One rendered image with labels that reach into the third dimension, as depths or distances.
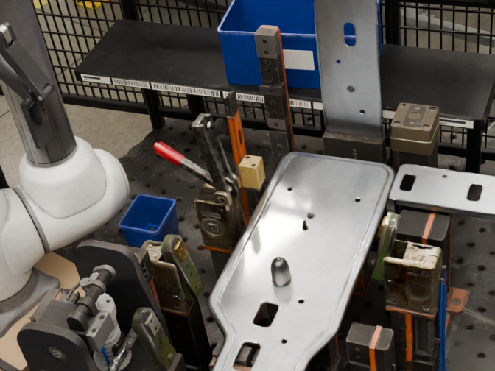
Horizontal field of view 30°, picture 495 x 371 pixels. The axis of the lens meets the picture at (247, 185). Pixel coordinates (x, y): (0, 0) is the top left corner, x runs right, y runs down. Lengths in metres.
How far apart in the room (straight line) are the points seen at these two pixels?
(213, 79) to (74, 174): 0.36
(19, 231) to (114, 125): 1.85
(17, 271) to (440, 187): 0.85
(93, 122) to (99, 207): 1.83
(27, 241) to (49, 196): 0.10
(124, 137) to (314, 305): 2.18
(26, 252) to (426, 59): 0.90
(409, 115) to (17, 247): 0.80
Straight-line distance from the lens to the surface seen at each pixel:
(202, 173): 1.62
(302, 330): 1.47
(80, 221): 1.90
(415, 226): 1.64
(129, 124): 3.65
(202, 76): 1.98
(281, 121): 1.88
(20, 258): 1.89
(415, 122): 1.74
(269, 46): 1.77
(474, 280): 1.94
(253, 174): 1.67
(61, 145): 1.82
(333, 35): 1.69
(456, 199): 1.67
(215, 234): 1.69
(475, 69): 1.92
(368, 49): 1.68
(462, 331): 1.85
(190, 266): 1.54
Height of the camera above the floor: 2.13
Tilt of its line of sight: 41 degrees down
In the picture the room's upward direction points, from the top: 10 degrees counter-clockwise
